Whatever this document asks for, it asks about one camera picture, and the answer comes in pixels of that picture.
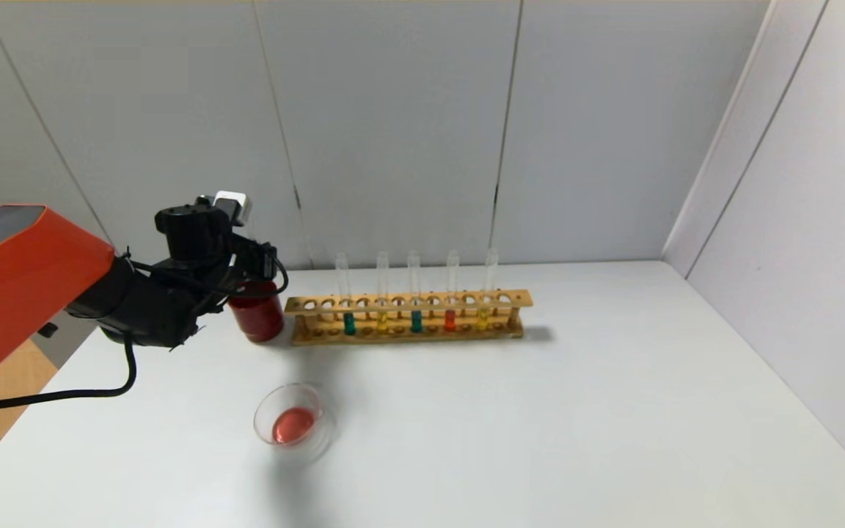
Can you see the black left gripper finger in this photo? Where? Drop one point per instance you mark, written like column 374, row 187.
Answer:
column 261, row 264

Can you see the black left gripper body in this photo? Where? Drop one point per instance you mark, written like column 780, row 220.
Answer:
column 260, row 258

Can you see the blue pigment test tube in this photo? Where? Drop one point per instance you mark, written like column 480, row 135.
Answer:
column 348, row 323
column 416, row 321

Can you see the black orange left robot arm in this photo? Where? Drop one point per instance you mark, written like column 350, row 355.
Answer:
column 19, row 293

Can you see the yellow pigment test tube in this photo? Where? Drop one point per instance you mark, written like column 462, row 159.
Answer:
column 483, row 319
column 382, row 321

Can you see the wooden test tube rack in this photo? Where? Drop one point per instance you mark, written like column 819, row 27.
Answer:
column 408, row 301

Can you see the red pigment test tube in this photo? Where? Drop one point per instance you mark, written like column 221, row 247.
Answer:
column 450, row 320

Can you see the dark red cup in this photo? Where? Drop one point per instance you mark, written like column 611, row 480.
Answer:
column 257, row 319

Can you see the clear glass dish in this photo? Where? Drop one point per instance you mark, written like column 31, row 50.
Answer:
column 294, row 425

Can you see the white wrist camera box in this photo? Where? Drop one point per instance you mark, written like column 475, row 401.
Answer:
column 235, row 205

